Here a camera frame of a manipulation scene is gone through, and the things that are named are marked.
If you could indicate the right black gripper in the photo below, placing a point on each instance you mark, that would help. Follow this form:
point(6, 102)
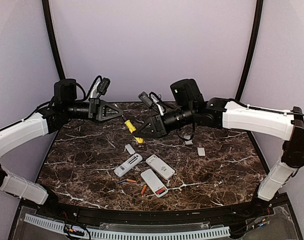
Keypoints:
point(159, 129)

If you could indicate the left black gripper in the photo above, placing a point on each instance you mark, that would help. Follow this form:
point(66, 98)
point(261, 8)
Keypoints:
point(97, 110)

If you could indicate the yellow handled screwdriver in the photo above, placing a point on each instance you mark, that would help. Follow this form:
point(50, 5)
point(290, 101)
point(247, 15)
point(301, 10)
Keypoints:
point(132, 129)

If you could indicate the grey remote battery cover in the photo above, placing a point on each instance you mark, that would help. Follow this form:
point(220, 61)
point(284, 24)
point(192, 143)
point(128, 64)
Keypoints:
point(130, 149)

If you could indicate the grey remote control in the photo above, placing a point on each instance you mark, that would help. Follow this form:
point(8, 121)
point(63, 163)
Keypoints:
point(128, 165)

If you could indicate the white battery cover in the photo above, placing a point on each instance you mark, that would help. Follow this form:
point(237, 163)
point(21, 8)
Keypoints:
point(188, 143)

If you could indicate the white remote with battery bay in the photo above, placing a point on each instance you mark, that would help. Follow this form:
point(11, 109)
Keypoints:
point(158, 165)

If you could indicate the orange AA battery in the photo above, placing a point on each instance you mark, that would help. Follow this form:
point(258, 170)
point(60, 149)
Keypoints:
point(131, 180)
point(144, 189)

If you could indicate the white remote sliding cover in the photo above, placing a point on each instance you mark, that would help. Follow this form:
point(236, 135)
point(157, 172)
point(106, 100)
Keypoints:
point(201, 151)

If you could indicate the white remote control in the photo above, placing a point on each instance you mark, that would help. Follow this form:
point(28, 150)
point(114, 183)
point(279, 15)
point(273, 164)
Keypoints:
point(154, 183)

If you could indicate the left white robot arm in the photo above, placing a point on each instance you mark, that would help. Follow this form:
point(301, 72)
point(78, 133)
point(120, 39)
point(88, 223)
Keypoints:
point(50, 117)

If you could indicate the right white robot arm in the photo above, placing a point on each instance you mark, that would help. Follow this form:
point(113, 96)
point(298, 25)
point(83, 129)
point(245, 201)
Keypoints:
point(229, 113)

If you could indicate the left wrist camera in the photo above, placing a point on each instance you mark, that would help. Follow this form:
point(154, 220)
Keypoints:
point(98, 88)

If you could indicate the left black frame post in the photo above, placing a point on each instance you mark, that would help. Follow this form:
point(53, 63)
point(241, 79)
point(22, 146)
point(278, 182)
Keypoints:
point(52, 38)

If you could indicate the black frame post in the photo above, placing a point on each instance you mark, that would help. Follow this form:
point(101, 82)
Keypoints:
point(52, 38)
point(251, 49)

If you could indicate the black front rail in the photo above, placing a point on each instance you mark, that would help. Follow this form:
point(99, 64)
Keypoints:
point(235, 214)

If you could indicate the right black frame post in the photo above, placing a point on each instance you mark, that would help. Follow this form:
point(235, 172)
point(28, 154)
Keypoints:
point(251, 49)

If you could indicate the white slotted cable duct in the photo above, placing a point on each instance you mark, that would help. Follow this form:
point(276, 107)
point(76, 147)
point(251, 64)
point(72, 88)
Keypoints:
point(93, 233)

